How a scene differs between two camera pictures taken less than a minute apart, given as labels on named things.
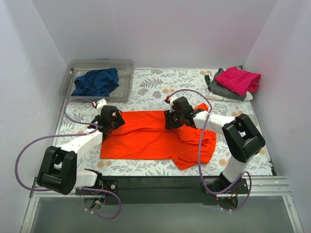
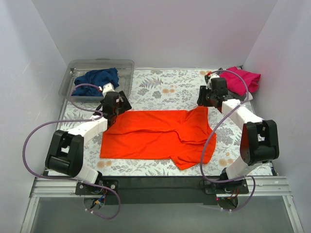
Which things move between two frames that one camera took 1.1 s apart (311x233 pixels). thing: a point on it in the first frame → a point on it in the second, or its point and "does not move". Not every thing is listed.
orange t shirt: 145,135 does not move
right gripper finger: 171,121 → 204,98
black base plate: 165,190 does not move
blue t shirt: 98,82 does not move
